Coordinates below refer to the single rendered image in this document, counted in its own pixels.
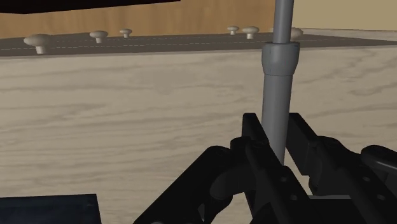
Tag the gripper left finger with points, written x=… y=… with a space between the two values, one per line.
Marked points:
x=198 y=186

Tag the black flat rectangular object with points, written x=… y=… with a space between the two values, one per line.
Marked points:
x=46 y=211

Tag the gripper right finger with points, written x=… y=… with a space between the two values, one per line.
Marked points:
x=335 y=167

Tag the grey pen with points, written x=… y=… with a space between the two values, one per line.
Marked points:
x=277 y=93

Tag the pale wooden chest of drawers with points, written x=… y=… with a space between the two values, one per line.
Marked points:
x=93 y=108

